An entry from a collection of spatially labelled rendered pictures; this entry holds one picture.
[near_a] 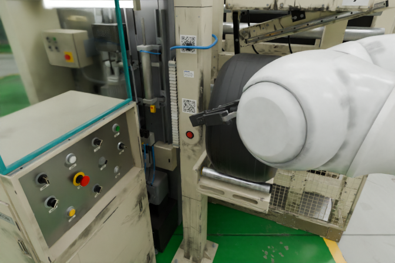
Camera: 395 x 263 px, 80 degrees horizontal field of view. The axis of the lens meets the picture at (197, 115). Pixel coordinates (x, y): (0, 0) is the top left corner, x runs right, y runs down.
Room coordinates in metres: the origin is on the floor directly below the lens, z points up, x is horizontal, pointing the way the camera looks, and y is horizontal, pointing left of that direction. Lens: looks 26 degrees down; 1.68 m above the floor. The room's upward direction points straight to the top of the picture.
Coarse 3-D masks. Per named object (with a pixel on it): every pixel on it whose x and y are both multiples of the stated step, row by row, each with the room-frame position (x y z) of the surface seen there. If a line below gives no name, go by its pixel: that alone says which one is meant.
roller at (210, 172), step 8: (208, 168) 0.93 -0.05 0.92; (208, 176) 0.91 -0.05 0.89; (216, 176) 0.90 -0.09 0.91; (224, 176) 0.89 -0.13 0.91; (232, 176) 0.88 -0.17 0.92; (240, 184) 0.85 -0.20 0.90; (248, 184) 0.84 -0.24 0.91; (256, 184) 0.83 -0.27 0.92; (264, 184) 0.82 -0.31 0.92; (264, 192) 0.81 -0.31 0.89
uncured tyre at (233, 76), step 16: (224, 64) 1.01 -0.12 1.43; (240, 64) 0.93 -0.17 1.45; (256, 64) 0.91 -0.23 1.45; (224, 80) 0.87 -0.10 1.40; (240, 80) 0.85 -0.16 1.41; (224, 96) 0.82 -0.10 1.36; (240, 96) 0.80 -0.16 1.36; (208, 128) 0.81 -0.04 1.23; (224, 128) 0.76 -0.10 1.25; (208, 144) 0.80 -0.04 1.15; (224, 144) 0.75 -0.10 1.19; (240, 144) 0.73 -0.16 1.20; (224, 160) 0.76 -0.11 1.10; (240, 160) 0.73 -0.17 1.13; (256, 160) 0.71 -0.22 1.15; (240, 176) 0.78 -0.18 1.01; (256, 176) 0.73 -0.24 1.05; (272, 176) 0.76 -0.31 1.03
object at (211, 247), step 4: (208, 240) 1.20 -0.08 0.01; (180, 244) 1.16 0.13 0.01; (208, 244) 1.16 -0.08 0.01; (212, 244) 1.16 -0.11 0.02; (216, 244) 1.16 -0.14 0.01; (180, 248) 1.13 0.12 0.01; (208, 248) 1.13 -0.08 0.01; (212, 248) 1.13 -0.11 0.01; (216, 248) 1.13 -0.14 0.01; (176, 252) 1.10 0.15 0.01; (180, 252) 1.10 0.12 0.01; (208, 252) 1.10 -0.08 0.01; (212, 252) 1.10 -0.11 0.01; (176, 256) 1.07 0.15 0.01; (180, 256) 1.07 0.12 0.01; (212, 256) 1.07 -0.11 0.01; (172, 260) 1.04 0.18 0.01; (176, 260) 1.03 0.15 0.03; (180, 260) 1.04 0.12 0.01; (184, 260) 1.04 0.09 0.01; (188, 260) 1.04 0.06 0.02; (204, 260) 1.04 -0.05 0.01; (208, 260) 1.04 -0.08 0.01; (212, 260) 1.04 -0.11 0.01
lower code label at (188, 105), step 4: (184, 100) 1.04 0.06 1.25; (188, 100) 1.03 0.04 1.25; (192, 100) 1.03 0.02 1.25; (184, 104) 1.04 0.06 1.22; (188, 104) 1.03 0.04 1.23; (192, 104) 1.03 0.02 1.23; (184, 108) 1.04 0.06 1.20; (188, 108) 1.03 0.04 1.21; (192, 108) 1.03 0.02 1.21; (184, 112) 1.04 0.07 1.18; (188, 112) 1.03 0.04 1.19; (192, 112) 1.03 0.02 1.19
